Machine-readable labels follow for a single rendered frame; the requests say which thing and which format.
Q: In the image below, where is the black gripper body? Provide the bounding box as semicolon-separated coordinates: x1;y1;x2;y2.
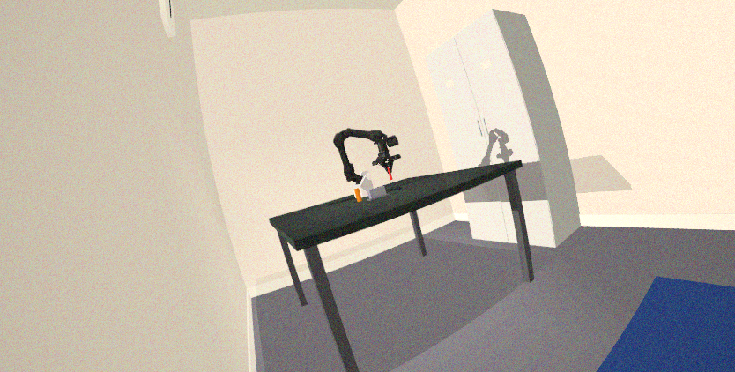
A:
372;148;401;166

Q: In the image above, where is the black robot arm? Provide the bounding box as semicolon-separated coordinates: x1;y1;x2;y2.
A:
333;128;399;185

